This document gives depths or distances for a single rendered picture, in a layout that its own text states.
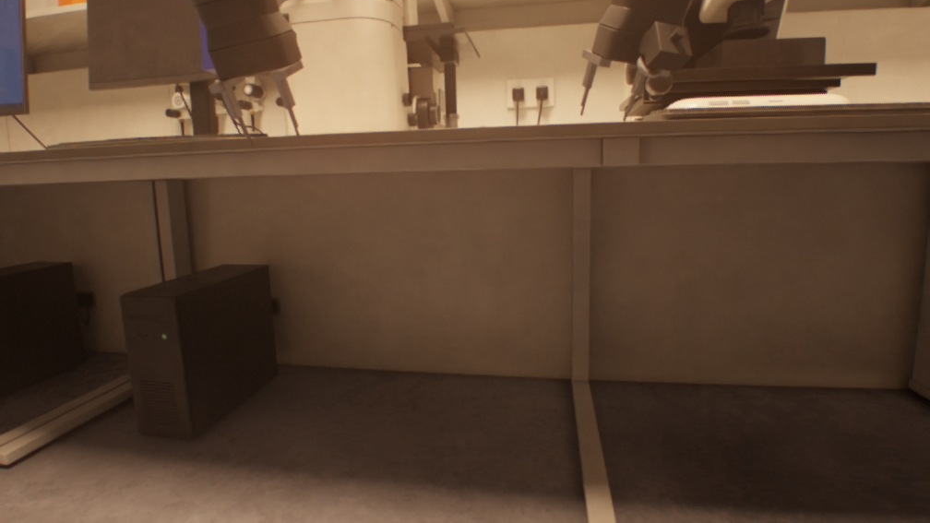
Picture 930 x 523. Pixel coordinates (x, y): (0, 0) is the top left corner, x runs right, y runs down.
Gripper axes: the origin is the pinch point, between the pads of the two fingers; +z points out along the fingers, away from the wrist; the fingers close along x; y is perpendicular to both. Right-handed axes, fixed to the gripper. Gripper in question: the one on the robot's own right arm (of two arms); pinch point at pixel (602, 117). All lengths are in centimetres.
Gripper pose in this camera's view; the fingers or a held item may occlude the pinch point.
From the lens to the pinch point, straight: 54.0
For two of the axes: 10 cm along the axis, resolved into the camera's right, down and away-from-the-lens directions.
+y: 1.3, 5.1, -8.5
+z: -1.6, 8.6, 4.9
